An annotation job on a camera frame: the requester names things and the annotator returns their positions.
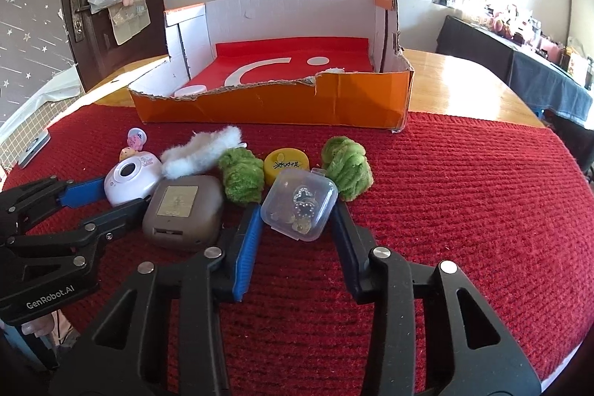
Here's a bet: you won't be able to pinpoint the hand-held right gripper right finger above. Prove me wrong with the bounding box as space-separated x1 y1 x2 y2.
332 201 544 396

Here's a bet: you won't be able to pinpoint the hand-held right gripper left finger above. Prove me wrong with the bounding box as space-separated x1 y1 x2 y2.
49 203 265 396

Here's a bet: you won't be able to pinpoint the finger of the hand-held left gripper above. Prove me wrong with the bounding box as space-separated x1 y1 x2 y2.
0 176 110 234
7 197 153 261

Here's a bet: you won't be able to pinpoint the white round toy camera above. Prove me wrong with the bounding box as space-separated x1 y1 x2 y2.
103 151 163 207

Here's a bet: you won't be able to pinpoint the taupe earbud case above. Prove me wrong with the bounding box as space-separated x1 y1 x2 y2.
141 174 226 251

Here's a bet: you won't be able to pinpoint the clear plastic case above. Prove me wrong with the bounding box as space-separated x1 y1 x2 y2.
260 168 338 241

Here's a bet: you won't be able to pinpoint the yellow-haired doll keychain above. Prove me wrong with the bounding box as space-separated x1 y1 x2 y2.
119 127 146 162

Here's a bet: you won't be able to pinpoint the white fluffy star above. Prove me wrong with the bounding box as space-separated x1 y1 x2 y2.
160 124 247 180

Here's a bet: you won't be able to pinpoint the white cardboard box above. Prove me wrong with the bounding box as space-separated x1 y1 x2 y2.
127 0 415 133

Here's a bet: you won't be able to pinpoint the person's left hand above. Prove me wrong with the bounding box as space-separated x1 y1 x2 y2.
21 315 79 346

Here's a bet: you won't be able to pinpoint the grey flat device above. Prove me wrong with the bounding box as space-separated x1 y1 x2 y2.
19 131 51 168

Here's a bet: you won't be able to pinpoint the green fluffy pompom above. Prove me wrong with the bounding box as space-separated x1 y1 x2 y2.
321 136 373 202
218 148 265 206

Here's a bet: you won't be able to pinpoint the yellow round lid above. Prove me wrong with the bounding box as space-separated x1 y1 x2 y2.
263 148 311 186

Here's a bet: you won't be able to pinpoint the red knit table mat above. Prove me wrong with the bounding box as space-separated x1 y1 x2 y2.
0 101 594 396

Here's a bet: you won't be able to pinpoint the dark brown door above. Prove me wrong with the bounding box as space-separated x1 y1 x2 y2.
59 0 169 93

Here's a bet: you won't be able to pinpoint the beige hanging organizer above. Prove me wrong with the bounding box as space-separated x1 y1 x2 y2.
109 0 153 45

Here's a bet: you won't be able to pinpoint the dark-covered side table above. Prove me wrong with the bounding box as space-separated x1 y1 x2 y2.
436 14 594 118

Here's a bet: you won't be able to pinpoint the clutter of small goods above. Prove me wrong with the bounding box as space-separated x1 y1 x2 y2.
455 0 594 76

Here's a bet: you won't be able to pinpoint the metal door handle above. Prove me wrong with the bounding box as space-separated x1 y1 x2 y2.
69 0 91 43

